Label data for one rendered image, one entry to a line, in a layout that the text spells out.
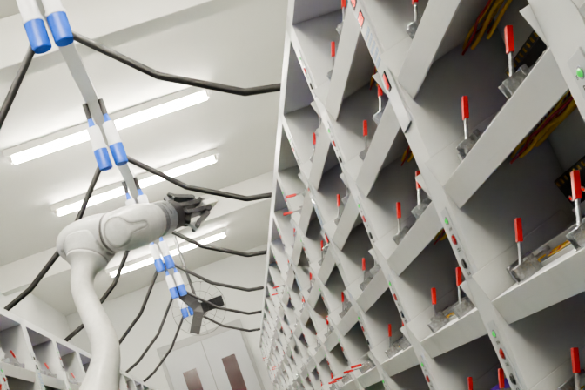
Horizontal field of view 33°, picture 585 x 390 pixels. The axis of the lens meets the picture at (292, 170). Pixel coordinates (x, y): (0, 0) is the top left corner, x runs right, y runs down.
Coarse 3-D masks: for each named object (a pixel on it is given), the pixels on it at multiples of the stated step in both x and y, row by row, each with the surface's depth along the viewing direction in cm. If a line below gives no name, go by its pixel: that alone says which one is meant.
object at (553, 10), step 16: (528, 0) 106; (544, 0) 102; (560, 0) 98; (544, 16) 103; (560, 16) 100; (576, 16) 96; (544, 32) 105; (560, 32) 101; (576, 32) 97; (560, 48) 102; (576, 48) 98; (560, 64) 103; (576, 96) 102
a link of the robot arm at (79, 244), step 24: (96, 216) 245; (72, 240) 244; (96, 240) 242; (72, 264) 242; (96, 264) 242; (72, 288) 238; (96, 312) 229; (96, 336) 223; (96, 360) 218; (120, 360) 221; (96, 384) 213
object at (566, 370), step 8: (576, 352) 140; (584, 352) 157; (568, 360) 156; (576, 360) 140; (584, 360) 156; (560, 368) 156; (568, 368) 156; (576, 368) 140; (584, 368) 156; (552, 376) 155; (560, 376) 156; (568, 376) 156; (576, 376) 140; (584, 376) 150; (544, 384) 155; (552, 384) 155; (560, 384) 155; (568, 384) 154; (576, 384) 140; (584, 384) 150
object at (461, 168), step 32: (512, 32) 124; (512, 64) 123; (544, 64) 108; (512, 96) 120; (544, 96) 112; (480, 128) 166; (512, 128) 125; (544, 128) 147; (448, 160) 164; (480, 160) 141; (512, 160) 160; (448, 192) 162
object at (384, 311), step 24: (288, 120) 312; (312, 120) 312; (312, 144) 310; (336, 168) 309; (336, 192) 307; (360, 240) 303; (360, 264) 301; (360, 312) 297; (384, 312) 298; (384, 336) 296; (408, 384) 292
